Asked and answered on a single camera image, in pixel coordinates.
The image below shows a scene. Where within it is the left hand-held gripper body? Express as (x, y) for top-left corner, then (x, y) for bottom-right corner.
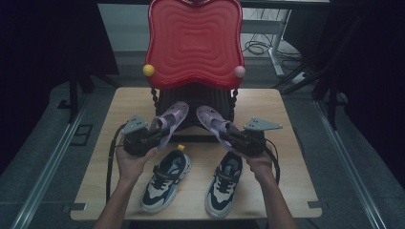
(120, 114), (159, 156)

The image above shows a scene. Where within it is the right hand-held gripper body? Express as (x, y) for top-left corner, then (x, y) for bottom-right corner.
(240, 116), (284, 157)

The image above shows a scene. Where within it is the purple shoe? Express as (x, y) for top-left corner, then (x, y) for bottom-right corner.
(148, 100), (190, 151)
(196, 105), (243, 152)

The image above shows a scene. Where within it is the navy and white sneaker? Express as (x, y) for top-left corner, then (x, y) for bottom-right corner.
(139, 144), (192, 214)
(204, 151), (244, 219)

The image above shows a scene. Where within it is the person's right hand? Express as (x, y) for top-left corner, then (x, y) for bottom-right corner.
(233, 142), (276, 184)

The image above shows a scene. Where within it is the person's left hand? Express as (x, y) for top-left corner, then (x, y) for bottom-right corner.
(115, 144), (158, 185)

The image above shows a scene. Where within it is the black metal stand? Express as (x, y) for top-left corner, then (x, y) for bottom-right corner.
(271, 13), (367, 130)
(56, 61), (121, 124)

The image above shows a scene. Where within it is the white power strip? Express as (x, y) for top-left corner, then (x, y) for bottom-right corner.
(290, 72), (309, 85)

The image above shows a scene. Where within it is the dark curtain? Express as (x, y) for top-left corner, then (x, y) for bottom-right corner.
(0, 0), (120, 175)
(283, 0), (405, 189)

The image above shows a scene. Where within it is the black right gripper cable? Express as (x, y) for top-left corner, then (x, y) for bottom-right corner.
(263, 138), (282, 186)

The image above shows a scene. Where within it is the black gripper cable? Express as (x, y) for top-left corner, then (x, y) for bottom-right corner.
(105, 123), (128, 204)
(263, 138), (282, 186)

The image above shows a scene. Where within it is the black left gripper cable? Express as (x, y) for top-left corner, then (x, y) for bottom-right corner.
(105, 123), (128, 204)

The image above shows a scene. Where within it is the bundle of floor cables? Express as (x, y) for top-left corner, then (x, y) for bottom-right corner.
(243, 32), (302, 62)

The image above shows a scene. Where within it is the white desk frame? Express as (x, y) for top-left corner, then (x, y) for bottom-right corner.
(241, 9), (292, 78)

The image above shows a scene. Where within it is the metal floor rail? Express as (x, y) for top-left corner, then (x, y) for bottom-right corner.
(11, 94), (91, 229)
(313, 94), (388, 229)

